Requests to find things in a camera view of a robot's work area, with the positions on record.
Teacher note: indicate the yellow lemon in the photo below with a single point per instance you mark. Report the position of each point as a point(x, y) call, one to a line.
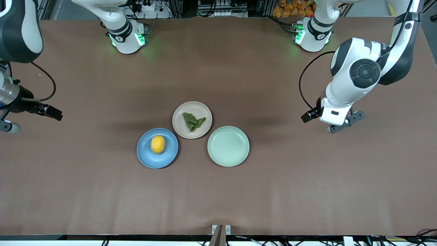
point(157, 144)

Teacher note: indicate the green lettuce leaf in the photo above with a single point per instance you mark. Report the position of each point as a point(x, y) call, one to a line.
point(192, 122)

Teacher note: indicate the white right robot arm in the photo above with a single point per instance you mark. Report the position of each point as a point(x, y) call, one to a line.
point(17, 34)

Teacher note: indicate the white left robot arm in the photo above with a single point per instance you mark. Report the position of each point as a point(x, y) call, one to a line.
point(365, 71)

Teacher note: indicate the light green plate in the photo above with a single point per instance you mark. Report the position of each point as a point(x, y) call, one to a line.
point(228, 146)

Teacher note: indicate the pile of orange items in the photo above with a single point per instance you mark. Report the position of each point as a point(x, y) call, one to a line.
point(290, 8)

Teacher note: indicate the beige plate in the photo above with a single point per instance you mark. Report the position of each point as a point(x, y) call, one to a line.
point(179, 116)

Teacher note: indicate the blue plate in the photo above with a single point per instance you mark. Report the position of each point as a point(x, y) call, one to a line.
point(170, 153)

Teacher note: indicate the white electronic device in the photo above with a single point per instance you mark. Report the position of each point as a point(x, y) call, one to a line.
point(222, 13)

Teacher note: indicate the white power strip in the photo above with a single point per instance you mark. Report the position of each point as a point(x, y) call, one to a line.
point(150, 7)

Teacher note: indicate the metal camera stand bracket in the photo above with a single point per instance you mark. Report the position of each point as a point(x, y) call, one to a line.
point(218, 235)

